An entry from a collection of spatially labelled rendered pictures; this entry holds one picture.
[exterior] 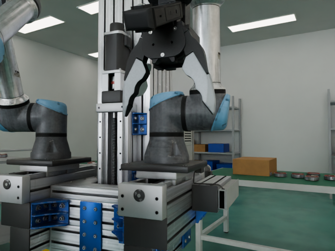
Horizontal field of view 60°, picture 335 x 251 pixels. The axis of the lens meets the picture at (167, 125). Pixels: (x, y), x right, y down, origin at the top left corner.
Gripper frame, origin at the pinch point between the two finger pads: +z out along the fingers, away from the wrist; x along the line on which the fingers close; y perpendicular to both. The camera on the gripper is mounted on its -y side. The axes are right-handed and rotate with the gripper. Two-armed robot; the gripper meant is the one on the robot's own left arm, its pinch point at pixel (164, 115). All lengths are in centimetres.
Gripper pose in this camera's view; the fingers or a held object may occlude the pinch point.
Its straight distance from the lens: 43.7
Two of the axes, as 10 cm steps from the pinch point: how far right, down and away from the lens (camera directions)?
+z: 0.0, 10.0, -0.4
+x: -9.3, 0.2, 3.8
